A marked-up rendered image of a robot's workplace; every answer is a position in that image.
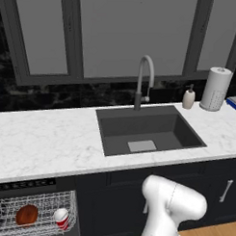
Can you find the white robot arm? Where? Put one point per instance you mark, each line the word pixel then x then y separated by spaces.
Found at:
pixel 171 208

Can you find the dark cupboard door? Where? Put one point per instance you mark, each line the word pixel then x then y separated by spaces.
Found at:
pixel 221 191
pixel 120 206

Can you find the black dishwasher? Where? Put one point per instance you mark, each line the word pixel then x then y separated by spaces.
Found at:
pixel 27 187

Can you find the red and white cup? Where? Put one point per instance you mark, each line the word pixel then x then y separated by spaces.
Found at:
pixel 61 218

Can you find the brown wooden bowl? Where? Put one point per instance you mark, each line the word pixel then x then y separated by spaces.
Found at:
pixel 27 214

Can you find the dark grey sink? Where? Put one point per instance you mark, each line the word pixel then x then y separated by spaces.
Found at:
pixel 148 130

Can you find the grey curved tap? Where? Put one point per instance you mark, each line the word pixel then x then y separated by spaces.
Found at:
pixel 144 79

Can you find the white soap dispenser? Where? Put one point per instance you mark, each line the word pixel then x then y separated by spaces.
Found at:
pixel 188 99

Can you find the grey framed window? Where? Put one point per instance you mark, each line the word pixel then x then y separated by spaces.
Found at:
pixel 126 36

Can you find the white paper towel roll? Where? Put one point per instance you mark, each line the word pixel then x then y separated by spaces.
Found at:
pixel 216 89

